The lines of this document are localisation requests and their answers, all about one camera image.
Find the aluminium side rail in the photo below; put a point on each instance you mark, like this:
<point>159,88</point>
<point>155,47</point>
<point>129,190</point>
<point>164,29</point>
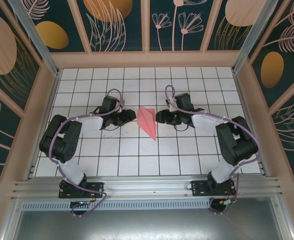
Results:
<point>238,87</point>
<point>55,87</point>

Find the short aluminium frame bar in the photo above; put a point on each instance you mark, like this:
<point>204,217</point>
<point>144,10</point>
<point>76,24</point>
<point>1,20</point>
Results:
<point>285,220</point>
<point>8,220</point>

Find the peach circle wall panel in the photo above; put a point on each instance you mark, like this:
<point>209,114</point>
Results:
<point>229,27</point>

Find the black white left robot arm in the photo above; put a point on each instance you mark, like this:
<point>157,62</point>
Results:
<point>59,142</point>

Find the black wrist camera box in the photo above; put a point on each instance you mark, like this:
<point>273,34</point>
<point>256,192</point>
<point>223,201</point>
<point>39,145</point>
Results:
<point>109,103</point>
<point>184,100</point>

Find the aluminium front rail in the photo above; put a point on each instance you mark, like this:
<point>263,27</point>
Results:
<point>146,186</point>

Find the orange oval leaf wall panel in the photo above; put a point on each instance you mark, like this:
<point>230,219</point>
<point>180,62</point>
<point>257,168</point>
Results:
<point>281,57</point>

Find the grey metal sheet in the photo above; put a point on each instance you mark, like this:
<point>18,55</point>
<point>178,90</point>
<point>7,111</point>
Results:
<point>146,225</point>

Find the large peach oval wall panel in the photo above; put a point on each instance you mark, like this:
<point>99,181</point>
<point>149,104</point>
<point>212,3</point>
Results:
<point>4,57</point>

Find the outlined leaves wall panel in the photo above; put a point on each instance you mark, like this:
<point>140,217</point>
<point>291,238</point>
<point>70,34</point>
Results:
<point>291,130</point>

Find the pink paper sheet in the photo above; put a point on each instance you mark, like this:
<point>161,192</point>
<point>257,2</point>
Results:
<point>148,122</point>

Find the small green circuit board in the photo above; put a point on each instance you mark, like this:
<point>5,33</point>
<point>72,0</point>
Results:
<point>230,203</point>

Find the flower stem wall panel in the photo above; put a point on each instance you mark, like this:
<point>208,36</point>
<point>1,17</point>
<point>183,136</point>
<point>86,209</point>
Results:
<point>176,30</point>

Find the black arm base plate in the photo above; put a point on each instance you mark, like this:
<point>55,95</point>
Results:
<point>98,187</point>
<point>198,188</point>

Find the orange circle wall panel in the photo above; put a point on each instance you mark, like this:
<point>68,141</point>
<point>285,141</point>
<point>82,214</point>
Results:
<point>111,30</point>

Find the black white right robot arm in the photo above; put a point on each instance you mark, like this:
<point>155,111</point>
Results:
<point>236,145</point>

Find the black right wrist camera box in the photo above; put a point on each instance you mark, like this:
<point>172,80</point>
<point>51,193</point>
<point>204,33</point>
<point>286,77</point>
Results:
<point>184,100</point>

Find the aluminium corner post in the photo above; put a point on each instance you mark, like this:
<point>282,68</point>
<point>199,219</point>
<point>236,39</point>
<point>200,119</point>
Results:
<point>37,42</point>
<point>251,37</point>

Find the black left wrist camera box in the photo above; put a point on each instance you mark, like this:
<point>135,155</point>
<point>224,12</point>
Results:
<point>109,103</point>

